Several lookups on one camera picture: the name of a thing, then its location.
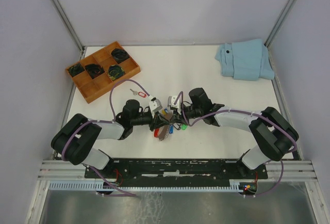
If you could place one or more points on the black red rolled band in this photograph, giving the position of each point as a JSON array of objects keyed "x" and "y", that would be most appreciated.
[{"x": 94, "y": 70}]

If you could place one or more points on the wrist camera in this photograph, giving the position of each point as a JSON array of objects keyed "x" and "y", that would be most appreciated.
[
  {"x": 174, "y": 103},
  {"x": 154, "y": 104}
]

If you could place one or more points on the black key tag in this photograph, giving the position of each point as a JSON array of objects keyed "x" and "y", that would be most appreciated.
[{"x": 177, "y": 126}]

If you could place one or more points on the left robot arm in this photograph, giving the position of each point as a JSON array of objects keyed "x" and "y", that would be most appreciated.
[{"x": 75, "y": 141}]

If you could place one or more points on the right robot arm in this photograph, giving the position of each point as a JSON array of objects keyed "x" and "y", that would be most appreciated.
[{"x": 274, "y": 135}]

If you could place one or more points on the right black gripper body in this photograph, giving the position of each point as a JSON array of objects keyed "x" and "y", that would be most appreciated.
[{"x": 181, "y": 117}]

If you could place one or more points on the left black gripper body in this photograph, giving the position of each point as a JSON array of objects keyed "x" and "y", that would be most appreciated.
[{"x": 151, "y": 121}]

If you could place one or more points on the black green rolled band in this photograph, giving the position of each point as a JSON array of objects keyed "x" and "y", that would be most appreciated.
[{"x": 115, "y": 72}]

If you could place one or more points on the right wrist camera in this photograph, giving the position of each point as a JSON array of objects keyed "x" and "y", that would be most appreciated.
[{"x": 174, "y": 103}]

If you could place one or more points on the wooden compartment tray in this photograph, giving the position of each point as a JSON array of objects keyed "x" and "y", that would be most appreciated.
[{"x": 92, "y": 89}]

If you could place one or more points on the black yellow rolled band left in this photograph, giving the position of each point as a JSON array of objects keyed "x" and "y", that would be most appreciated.
[{"x": 75, "y": 69}]

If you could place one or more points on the black rolled band back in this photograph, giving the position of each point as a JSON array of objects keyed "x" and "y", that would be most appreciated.
[{"x": 119, "y": 55}]

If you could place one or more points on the metal key holder red handle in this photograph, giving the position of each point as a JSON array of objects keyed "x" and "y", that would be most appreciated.
[{"x": 162, "y": 133}]

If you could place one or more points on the light blue folded cloth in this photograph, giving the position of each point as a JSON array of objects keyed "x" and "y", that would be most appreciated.
[{"x": 247, "y": 60}]

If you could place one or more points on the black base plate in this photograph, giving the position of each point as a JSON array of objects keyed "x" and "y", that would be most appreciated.
[{"x": 151, "y": 172}]

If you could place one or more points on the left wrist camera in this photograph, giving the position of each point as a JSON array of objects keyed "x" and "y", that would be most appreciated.
[{"x": 154, "y": 104}]

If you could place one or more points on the key with red tag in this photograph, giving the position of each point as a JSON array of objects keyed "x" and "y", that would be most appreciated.
[{"x": 139, "y": 93}]

